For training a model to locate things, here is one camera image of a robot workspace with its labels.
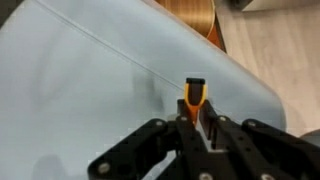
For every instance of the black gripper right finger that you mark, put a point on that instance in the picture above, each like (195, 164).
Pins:
(253, 146)

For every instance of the light blue plastic tray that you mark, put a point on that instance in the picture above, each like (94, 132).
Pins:
(83, 83)

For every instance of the orange marker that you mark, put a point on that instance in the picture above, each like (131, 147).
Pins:
(195, 93)

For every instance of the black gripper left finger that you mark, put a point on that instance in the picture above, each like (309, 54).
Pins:
(156, 146)

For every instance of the wooden box with orange lining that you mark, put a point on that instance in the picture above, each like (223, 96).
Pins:
(190, 13)

